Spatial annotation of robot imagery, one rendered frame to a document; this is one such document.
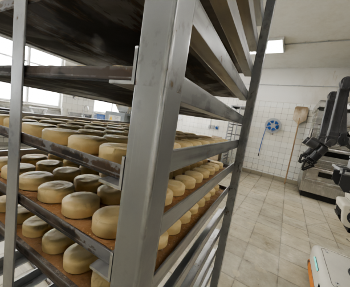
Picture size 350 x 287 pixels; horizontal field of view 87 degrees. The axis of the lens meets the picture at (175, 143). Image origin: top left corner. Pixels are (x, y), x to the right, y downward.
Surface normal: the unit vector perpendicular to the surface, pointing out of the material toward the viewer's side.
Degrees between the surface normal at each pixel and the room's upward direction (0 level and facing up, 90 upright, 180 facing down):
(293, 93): 90
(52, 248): 90
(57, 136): 90
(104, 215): 0
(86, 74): 90
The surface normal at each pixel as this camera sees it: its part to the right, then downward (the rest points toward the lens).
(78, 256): 0.15, -0.98
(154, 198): 0.88, 0.19
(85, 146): 0.29, 0.16
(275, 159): -0.52, 0.03
